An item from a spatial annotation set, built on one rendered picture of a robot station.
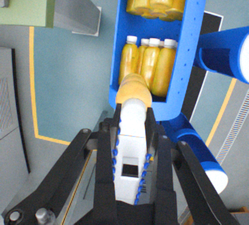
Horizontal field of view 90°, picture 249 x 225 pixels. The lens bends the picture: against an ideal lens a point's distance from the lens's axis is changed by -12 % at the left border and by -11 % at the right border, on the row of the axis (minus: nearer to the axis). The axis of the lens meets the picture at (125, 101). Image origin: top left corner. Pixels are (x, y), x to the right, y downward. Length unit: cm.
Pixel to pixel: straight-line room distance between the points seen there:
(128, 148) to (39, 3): 84
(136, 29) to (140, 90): 44
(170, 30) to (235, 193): 325
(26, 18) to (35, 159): 243
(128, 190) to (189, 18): 110
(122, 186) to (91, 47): 140
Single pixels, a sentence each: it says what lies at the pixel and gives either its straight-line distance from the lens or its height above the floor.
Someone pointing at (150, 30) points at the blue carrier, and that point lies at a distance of 67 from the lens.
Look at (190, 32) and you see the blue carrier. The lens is 44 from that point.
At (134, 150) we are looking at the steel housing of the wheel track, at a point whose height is 93.
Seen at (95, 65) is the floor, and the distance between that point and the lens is 169.
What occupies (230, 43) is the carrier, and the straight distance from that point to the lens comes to 82.
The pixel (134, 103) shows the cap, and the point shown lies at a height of 143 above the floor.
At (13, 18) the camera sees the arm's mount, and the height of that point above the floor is 106.
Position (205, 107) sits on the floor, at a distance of 197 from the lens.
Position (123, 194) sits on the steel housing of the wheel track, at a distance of 123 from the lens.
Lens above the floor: 162
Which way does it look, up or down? 69 degrees down
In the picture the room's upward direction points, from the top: 170 degrees counter-clockwise
